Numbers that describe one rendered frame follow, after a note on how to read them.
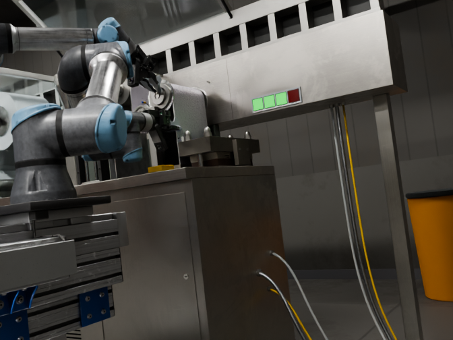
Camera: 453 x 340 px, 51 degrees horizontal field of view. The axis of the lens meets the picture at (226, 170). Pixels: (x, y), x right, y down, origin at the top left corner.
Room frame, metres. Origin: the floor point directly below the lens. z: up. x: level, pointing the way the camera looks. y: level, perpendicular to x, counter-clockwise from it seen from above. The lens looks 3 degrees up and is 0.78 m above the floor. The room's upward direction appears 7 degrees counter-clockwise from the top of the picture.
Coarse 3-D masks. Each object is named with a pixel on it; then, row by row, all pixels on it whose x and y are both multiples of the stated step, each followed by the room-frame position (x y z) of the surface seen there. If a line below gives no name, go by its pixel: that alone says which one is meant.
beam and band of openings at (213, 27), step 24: (264, 0) 2.13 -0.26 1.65; (288, 0) 2.07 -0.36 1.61; (312, 0) 2.02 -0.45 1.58; (336, 0) 1.95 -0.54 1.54; (360, 0) 1.97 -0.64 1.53; (216, 24) 2.28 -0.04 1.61; (240, 24) 2.21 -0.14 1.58; (264, 24) 2.22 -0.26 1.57; (288, 24) 2.16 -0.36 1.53; (312, 24) 2.07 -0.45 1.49; (144, 48) 2.53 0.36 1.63; (168, 48) 2.45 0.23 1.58; (192, 48) 2.37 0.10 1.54; (216, 48) 2.29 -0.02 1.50; (240, 48) 2.30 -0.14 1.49; (168, 72) 2.46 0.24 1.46
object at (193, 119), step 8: (176, 104) 2.05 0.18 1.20; (176, 112) 2.05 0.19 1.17; (184, 112) 2.10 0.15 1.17; (192, 112) 2.15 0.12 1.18; (200, 112) 2.20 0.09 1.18; (184, 120) 2.09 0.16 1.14; (192, 120) 2.14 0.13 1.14; (200, 120) 2.19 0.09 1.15; (184, 128) 2.09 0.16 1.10; (192, 128) 2.13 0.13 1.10; (200, 128) 2.19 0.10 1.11; (176, 136) 2.04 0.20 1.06; (192, 136) 2.13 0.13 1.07; (200, 136) 2.18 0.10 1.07
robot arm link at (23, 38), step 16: (0, 32) 1.50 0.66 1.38; (16, 32) 1.53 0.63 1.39; (32, 32) 1.55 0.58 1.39; (48, 32) 1.57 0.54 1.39; (64, 32) 1.60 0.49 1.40; (80, 32) 1.62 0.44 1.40; (96, 32) 1.65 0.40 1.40; (112, 32) 1.65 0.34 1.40; (0, 48) 1.51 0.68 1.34; (16, 48) 1.55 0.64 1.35; (32, 48) 1.57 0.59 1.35; (48, 48) 1.59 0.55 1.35; (64, 48) 1.62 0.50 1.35
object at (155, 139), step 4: (156, 124) 1.90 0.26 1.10; (156, 128) 1.90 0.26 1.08; (152, 132) 1.91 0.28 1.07; (156, 132) 1.90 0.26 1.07; (160, 132) 1.92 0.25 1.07; (152, 136) 1.92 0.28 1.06; (156, 136) 1.91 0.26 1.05; (160, 136) 1.92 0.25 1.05; (152, 140) 1.94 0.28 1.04; (156, 140) 1.93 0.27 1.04; (160, 140) 1.92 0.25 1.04; (164, 140) 1.93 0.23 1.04; (156, 144) 1.94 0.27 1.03; (160, 144) 1.93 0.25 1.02; (164, 144) 1.93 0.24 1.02; (156, 148) 1.95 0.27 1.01; (160, 148) 1.94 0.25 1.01; (164, 148) 1.93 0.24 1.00
